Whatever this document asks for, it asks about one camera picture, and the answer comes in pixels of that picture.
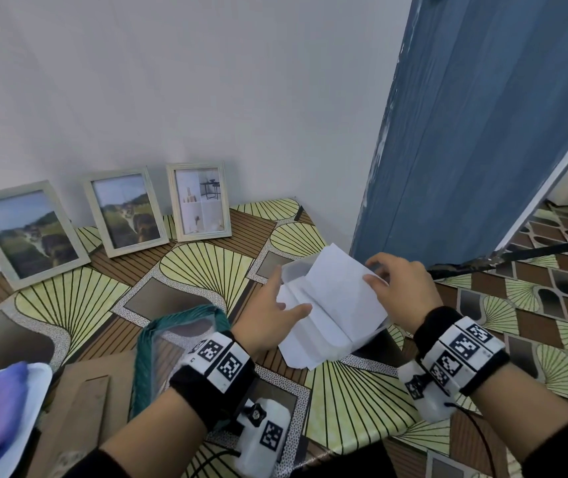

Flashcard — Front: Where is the person's right hand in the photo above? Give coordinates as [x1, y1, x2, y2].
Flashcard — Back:
[364, 253, 444, 335]

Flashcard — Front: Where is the person's left hand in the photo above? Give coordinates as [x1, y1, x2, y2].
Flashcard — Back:
[231, 266, 313, 359]

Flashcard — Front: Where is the white paper sheet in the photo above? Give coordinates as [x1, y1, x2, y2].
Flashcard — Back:
[276, 243, 392, 372]

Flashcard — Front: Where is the person's right forearm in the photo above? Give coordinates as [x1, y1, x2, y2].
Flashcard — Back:
[469, 362, 568, 464]

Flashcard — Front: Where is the person's left forearm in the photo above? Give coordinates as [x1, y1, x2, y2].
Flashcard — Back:
[99, 385, 216, 478]

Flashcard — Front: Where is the black marker wristband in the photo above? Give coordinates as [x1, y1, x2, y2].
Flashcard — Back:
[169, 331, 260, 432]
[413, 306, 511, 397]

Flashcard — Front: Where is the black metal rod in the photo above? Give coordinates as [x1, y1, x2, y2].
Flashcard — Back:
[428, 237, 568, 280]

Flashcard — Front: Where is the blue wooden door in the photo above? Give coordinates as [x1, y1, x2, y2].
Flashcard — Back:
[350, 0, 568, 268]

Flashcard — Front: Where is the brown cardboard backing board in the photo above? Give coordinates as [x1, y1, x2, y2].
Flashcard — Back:
[26, 350, 138, 478]

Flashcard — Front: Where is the black left sleeve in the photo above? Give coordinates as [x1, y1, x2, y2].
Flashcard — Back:
[64, 447, 131, 478]

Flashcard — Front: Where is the black sleeve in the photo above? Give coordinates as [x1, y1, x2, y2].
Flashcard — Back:
[64, 447, 131, 478]
[520, 414, 568, 478]

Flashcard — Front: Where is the black right sleeve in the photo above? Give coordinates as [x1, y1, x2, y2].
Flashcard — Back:
[520, 414, 568, 478]

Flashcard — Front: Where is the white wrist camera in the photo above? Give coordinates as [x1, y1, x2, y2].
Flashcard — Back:
[397, 360, 460, 424]
[235, 398, 292, 478]

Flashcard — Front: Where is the interior photo frame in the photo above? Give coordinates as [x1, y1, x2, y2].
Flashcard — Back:
[166, 162, 233, 243]

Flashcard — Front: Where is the teal frame with clear pane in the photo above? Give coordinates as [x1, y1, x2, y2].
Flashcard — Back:
[129, 304, 233, 420]

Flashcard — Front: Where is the black camera cable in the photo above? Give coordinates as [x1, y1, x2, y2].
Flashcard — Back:
[445, 402, 498, 478]

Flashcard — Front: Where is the white door frame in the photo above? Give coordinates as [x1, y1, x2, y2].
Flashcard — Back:
[495, 106, 568, 252]

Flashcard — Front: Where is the small dog photo frame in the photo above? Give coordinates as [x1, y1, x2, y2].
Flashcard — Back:
[81, 166, 170, 259]

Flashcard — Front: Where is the large dog photo frame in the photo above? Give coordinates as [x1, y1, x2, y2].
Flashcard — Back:
[0, 180, 91, 291]

